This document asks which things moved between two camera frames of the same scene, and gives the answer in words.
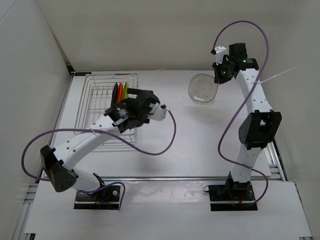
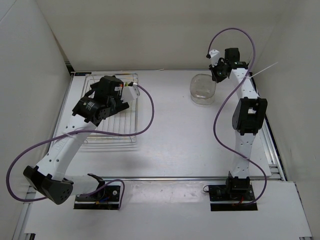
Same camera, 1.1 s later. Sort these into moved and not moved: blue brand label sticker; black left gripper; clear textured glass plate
Moved: black left gripper
Not moved: clear textured glass plate; blue brand label sticker
